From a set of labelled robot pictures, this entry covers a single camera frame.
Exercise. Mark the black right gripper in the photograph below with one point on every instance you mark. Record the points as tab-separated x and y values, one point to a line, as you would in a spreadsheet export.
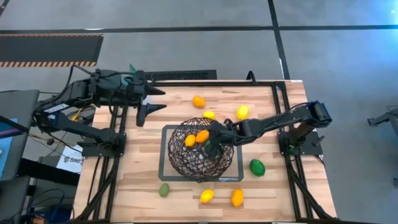
228	133

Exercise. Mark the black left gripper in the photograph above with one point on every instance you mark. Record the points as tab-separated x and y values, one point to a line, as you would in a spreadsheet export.
133	91

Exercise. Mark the orange fruit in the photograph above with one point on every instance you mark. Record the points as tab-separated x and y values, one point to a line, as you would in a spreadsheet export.
202	136
237	198
199	101

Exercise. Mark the small yellow-orange fruit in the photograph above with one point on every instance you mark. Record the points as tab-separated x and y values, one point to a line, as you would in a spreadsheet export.
190	140

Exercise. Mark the small blocky yellow lemon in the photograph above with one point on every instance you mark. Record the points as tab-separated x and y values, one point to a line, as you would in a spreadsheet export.
209	115

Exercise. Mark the large yellow lemon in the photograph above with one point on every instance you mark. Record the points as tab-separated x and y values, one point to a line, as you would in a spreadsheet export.
207	196
242	112

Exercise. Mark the olive green fruit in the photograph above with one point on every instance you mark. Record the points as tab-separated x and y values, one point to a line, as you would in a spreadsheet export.
164	190

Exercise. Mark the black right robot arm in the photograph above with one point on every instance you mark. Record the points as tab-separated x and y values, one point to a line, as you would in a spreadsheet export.
280	119

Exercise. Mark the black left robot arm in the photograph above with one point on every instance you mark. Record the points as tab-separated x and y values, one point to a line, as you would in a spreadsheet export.
84	91

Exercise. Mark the green plant in white pot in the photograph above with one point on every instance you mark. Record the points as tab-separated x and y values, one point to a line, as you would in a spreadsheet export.
133	69

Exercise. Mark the black perforated floor strip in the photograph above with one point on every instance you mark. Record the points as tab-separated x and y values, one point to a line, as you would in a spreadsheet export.
180	75

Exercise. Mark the white printed paper sheet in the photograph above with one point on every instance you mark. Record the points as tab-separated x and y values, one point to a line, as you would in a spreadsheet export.
70	160

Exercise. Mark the black hazard-striped floor mat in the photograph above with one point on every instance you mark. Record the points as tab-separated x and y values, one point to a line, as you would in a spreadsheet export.
46	49

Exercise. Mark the blue plastic bin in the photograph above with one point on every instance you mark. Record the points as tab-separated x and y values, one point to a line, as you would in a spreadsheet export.
53	214

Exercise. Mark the blue flat screen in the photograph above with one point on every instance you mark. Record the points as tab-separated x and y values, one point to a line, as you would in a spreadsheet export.
3	149

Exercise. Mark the grey cabinet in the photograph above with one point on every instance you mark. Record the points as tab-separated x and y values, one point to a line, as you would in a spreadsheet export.
12	199

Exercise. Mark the black equipment stand leg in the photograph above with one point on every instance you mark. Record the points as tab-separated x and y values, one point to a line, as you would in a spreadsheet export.
385	117

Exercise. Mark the black curved bracket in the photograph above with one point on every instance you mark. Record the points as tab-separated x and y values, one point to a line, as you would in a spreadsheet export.
248	77

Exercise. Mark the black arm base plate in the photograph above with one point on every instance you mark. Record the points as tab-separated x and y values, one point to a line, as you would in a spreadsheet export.
314	151
93	151

